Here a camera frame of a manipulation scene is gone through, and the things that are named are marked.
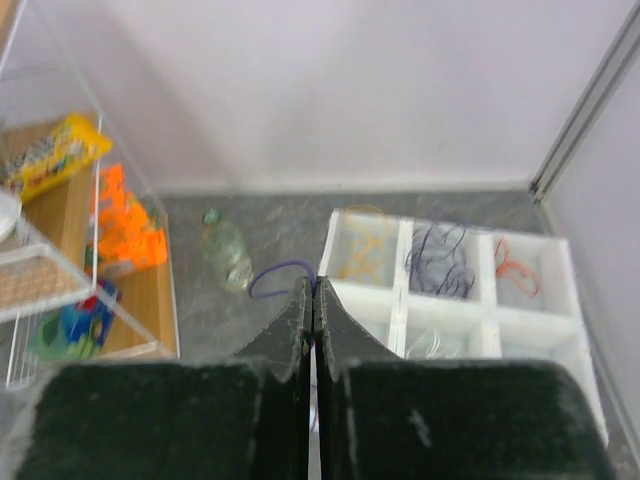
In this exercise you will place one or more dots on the right glass bottle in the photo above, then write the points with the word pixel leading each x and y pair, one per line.
pixel 226 250

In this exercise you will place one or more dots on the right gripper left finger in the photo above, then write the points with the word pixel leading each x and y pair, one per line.
pixel 244 417

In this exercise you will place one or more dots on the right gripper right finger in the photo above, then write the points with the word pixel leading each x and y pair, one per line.
pixel 383 417

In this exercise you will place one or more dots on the white wire shelf rack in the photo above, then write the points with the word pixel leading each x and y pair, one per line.
pixel 44 241

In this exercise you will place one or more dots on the green and blue packets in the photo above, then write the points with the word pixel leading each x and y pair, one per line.
pixel 74 332

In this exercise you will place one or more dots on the orange packet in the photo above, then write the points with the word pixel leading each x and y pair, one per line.
pixel 131 236

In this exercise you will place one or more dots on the white six-compartment tray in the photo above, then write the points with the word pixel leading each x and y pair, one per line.
pixel 429 289

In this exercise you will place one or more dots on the yellow snack packet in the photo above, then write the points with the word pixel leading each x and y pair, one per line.
pixel 72 144

